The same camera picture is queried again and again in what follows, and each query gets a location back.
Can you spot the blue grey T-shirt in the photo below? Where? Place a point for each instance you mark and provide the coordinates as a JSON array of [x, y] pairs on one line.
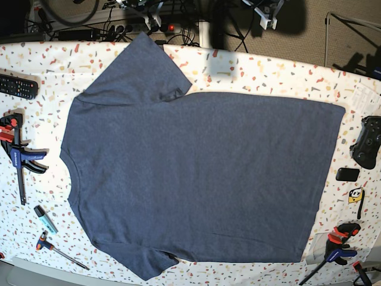
[[159, 174]]

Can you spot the black power adapter brick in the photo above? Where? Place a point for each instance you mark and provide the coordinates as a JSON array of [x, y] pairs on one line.
[[79, 35]]

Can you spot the small black rectangular case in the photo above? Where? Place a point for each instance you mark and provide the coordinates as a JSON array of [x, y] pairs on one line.
[[347, 174]]

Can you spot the light blue highlighter pen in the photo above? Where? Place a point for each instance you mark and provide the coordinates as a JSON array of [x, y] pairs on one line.
[[46, 221]]

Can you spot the black TV remote control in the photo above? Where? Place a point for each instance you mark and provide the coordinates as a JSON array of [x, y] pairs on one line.
[[22, 88]]

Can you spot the black game controller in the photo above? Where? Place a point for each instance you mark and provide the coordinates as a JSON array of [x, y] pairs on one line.
[[366, 148]]

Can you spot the blue bar clamp right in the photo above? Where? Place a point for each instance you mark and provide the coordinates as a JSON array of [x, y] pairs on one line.
[[337, 247]]

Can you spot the blue black bar clamp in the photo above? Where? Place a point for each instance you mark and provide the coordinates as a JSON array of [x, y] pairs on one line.
[[11, 126]]

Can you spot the white paper sheet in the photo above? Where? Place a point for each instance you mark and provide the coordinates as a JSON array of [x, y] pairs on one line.
[[365, 101]]

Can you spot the red black clamp corner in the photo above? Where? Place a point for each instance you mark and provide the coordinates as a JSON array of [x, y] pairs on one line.
[[362, 276]]

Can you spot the white table leg post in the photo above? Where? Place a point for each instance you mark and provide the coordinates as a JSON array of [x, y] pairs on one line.
[[204, 34]]

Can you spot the orange blue T-handle screwdriver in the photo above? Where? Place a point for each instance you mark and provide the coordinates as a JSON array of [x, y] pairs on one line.
[[44, 243]]

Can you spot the white metal rack frame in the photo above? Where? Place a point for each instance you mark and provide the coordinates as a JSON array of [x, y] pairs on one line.
[[349, 40]]

